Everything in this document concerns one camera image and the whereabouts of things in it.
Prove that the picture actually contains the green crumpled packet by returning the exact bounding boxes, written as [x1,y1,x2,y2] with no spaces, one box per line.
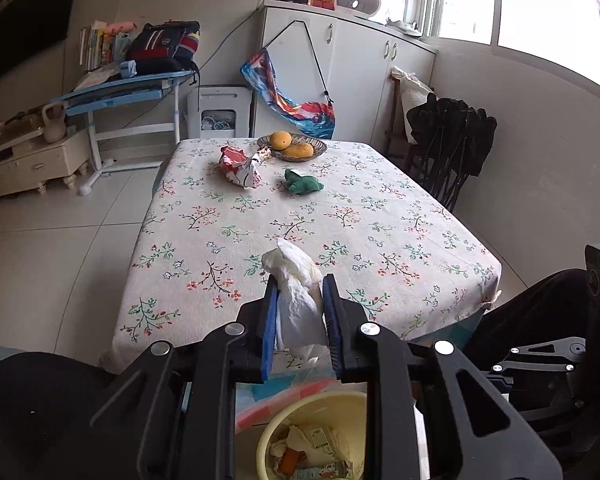
[284,169,326,194]

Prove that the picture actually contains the yellow plastic bin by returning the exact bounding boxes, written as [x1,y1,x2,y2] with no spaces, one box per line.
[256,391,368,480]

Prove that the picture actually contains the beige jug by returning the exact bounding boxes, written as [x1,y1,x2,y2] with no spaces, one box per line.
[41,102,67,143]

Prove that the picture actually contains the cream television cabinet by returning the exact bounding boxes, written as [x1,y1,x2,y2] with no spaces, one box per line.
[0,127,90,203]

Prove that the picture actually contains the white desk fan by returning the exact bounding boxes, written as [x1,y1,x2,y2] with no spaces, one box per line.
[336,0,382,17]

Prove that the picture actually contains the green white carton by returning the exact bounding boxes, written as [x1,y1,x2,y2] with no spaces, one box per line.
[292,460,354,480]
[305,425,332,453]

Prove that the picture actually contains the woven fruit plate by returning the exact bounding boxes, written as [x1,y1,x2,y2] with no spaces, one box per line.
[256,132,328,162]

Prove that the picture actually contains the white tote bag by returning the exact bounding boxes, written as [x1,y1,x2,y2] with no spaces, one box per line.
[391,66,436,143]

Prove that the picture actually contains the dark striped backpack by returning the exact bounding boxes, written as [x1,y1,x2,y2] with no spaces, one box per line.
[126,21,201,75]

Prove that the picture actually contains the sheets of paper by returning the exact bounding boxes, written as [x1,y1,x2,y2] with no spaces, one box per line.
[75,62,121,90]

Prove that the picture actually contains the black bag strap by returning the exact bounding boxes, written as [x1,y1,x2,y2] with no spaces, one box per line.
[265,20,331,101]

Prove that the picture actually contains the white air purifier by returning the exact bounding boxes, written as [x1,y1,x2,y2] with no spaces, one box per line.
[186,85,253,139]

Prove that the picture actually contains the row of books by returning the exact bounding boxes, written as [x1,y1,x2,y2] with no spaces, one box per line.
[79,21,126,71]

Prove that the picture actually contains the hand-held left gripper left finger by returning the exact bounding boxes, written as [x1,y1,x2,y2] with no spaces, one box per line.
[90,274,281,480]

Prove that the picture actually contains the wooden chair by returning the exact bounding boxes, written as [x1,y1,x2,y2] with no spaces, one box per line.
[384,72,416,168]

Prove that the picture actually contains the person's left leg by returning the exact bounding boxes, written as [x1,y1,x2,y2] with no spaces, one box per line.
[0,352,118,480]

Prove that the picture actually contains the colourful drawstring bag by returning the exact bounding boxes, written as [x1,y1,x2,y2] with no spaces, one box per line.
[240,49,337,140]

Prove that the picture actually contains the black wall television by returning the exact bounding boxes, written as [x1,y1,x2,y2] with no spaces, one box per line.
[0,0,83,87]

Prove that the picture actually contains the white paper towel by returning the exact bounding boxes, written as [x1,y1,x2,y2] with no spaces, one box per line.
[261,238,331,361]

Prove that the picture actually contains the blue study desk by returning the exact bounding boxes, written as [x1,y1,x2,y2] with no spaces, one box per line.
[50,71,193,196]

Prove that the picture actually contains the red white crumpled packet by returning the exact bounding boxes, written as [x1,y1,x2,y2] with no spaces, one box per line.
[218,145,272,189]

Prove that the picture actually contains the white shoe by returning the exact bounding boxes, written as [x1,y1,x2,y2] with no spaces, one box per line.
[385,17,423,36]

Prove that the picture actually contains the floral tablecloth table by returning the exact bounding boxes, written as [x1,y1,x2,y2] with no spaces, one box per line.
[111,137,502,376]

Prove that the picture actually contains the black folding chairs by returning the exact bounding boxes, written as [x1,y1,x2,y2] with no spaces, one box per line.
[410,150,473,212]
[406,94,497,177]

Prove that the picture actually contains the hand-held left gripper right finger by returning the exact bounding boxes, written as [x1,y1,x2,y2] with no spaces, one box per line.
[321,274,563,480]

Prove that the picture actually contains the white cabinet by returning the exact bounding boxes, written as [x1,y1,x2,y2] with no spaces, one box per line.
[250,0,437,158]

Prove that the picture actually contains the black wall cable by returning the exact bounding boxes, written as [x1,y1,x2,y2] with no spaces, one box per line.
[197,7,266,71]

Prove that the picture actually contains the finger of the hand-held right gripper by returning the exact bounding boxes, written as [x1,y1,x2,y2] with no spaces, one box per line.
[490,336,587,376]

